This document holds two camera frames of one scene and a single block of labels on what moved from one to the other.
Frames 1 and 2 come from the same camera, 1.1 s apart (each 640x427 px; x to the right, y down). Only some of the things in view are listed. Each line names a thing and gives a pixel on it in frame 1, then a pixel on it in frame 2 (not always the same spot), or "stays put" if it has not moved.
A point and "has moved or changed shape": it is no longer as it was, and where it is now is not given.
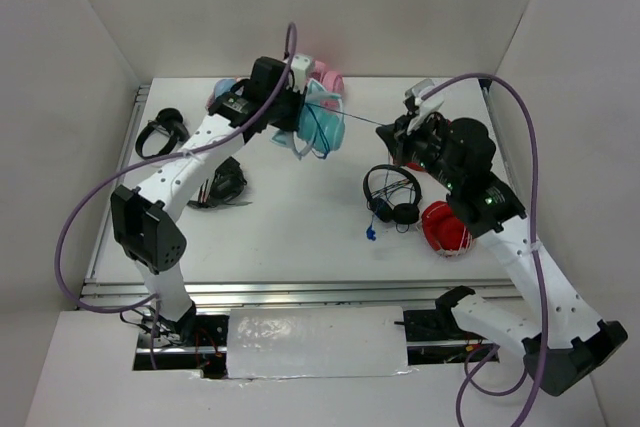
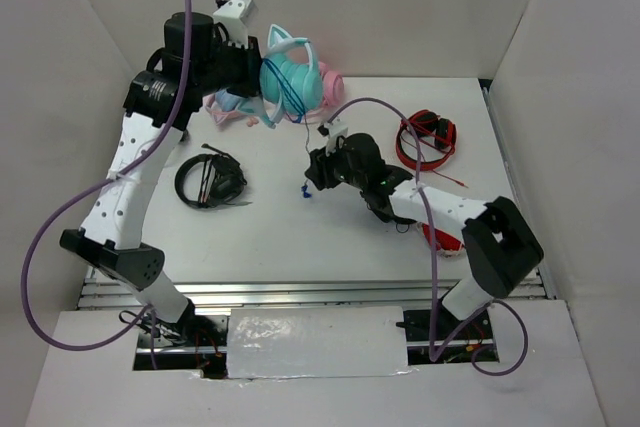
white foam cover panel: [324, 341] stays put
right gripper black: [399, 140] -> [319, 162]
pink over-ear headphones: [331, 81] stays put
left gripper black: [291, 121] -> [250, 61]
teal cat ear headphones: [321, 125] has moved or changed shape
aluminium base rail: [355, 292] stays put
